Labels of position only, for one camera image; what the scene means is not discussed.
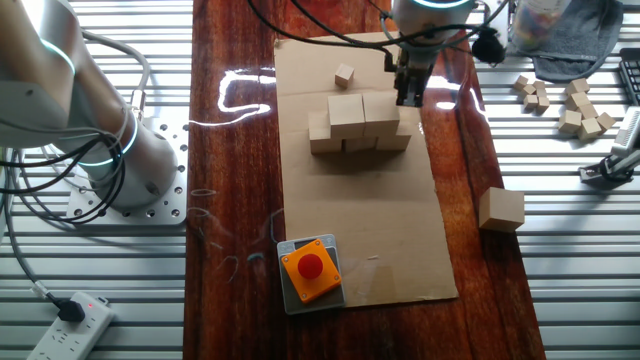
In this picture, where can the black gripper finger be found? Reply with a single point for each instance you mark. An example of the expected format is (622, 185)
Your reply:
(411, 95)
(397, 87)

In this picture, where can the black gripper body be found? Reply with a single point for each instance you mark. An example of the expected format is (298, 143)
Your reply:
(416, 67)

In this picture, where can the large wooden cube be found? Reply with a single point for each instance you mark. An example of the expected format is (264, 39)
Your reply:
(397, 142)
(320, 140)
(360, 144)
(346, 116)
(381, 114)
(501, 209)

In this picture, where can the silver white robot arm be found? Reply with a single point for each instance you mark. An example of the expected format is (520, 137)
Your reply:
(45, 90)

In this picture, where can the medium wooden cube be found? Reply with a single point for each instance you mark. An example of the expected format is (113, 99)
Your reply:
(576, 100)
(606, 121)
(577, 86)
(344, 76)
(570, 121)
(588, 110)
(589, 129)

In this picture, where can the small wooden cube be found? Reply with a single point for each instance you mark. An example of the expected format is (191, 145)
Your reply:
(520, 82)
(539, 86)
(530, 102)
(528, 90)
(543, 103)

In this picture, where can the jar with colourful contents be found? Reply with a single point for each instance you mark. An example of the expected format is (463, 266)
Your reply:
(537, 25)

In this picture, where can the brown cardboard sheet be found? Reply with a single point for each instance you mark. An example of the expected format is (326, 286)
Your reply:
(400, 275)

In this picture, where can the orange emergency stop button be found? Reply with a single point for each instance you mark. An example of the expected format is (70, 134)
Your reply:
(310, 267)

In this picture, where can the reddish wood grain board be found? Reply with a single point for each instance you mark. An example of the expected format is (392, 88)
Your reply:
(230, 200)

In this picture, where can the black keyboard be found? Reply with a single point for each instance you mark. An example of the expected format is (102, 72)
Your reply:
(631, 75)

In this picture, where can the silver robot mounting plate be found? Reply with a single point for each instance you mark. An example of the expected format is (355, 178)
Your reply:
(170, 150)

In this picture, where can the black power plug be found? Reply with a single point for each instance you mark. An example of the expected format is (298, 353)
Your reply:
(72, 311)

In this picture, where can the white power strip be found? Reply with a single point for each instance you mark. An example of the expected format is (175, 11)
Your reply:
(75, 340)

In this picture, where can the metal camera stand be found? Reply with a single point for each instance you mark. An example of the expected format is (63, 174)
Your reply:
(600, 175)

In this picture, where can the silver camera on stand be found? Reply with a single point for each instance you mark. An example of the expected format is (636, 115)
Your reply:
(629, 130)

